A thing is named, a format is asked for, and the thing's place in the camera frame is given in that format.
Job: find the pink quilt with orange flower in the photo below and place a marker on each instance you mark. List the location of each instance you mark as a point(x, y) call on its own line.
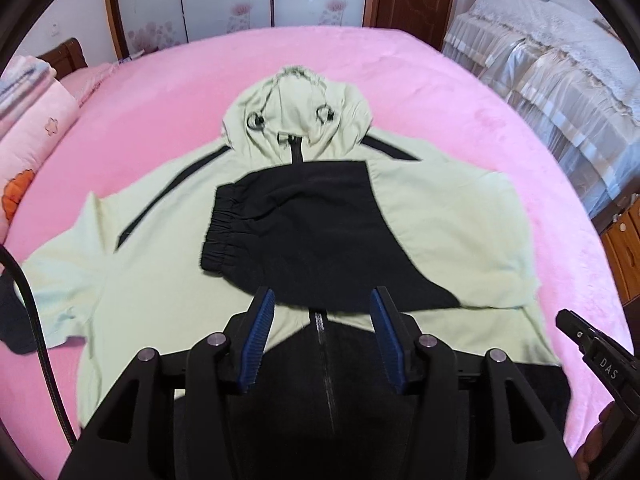
point(35, 135)

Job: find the light green black hoodie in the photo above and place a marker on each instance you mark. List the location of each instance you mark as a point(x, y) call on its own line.
point(150, 260)

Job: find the wooden headboard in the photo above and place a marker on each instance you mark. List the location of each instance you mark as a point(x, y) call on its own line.
point(67, 57)

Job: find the pink pillow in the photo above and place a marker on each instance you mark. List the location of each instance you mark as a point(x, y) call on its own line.
point(95, 80)

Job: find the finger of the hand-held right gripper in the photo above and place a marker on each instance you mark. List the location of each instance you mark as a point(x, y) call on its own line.
point(575, 327)

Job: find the white lace covered bed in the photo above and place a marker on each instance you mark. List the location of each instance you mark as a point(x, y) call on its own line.
point(560, 70)

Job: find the pink bed blanket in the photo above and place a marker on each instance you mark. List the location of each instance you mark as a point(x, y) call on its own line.
point(425, 85)

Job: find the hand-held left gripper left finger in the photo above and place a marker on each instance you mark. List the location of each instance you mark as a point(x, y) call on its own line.
point(257, 340)

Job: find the dark cloth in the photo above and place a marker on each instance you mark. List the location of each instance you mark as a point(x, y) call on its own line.
point(12, 315)

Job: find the person's right hand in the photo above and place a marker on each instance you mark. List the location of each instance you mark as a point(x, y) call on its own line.
point(602, 440)

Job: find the striped folded blanket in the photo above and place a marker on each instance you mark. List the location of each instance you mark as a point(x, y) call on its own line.
point(22, 77)

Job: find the wooden cabinet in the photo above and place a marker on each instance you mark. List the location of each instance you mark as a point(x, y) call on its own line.
point(625, 255)

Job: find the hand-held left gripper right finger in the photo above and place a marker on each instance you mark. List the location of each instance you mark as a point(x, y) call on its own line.
point(387, 340)

